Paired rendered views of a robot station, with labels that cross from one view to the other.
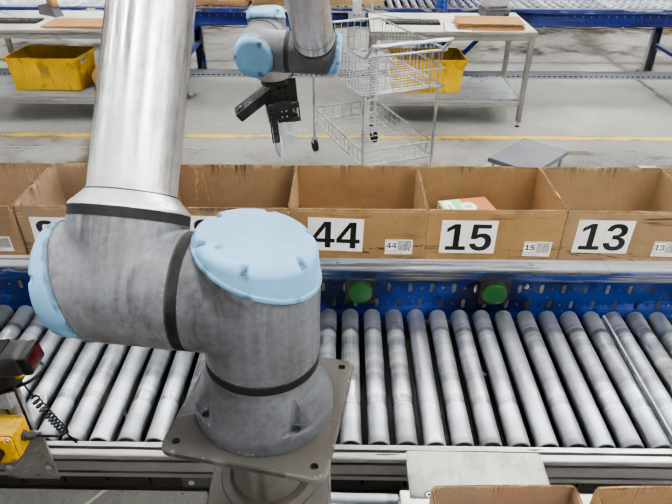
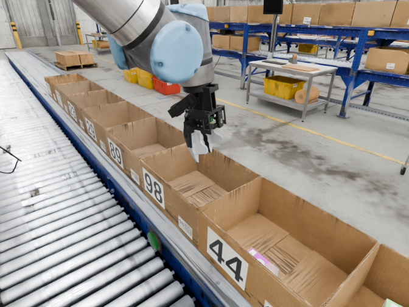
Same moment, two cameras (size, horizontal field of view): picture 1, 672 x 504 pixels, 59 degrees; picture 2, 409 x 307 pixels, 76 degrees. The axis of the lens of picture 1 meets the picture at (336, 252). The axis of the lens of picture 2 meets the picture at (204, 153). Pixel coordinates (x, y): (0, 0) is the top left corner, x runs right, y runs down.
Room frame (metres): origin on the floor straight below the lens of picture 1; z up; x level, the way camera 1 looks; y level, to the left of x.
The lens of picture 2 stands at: (1.11, -0.35, 1.56)
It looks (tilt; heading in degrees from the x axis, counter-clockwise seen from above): 28 degrees down; 51
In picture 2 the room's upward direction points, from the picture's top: straight up
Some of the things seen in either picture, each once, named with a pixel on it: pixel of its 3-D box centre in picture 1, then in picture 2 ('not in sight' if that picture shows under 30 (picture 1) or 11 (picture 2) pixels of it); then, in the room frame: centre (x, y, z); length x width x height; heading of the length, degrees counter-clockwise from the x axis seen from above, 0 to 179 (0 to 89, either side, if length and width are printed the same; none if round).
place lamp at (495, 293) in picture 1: (494, 294); not in sight; (1.39, -0.46, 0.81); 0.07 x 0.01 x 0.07; 89
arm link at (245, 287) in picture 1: (252, 292); not in sight; (0.59, 0.10, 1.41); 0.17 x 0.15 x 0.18; 83
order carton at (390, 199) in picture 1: (356, 210); (277, 245); (1.61, -0.06, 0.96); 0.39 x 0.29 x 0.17; 89
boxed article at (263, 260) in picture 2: not in sight; (257, 267); (1.55, -0.05, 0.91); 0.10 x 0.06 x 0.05; 90
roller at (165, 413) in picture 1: (179, 370); (84, 273); (1.17, 0.42, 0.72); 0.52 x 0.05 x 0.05; 179
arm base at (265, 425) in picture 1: (263, 375); not in sight; (0.59, 0.10, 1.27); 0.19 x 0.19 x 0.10
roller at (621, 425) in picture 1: (596, 375); not in sight; (1.15, -0.69, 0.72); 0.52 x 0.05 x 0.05; 179
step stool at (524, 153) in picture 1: (537, 192); not in sight; (3.21, -1.21, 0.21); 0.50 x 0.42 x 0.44; 47
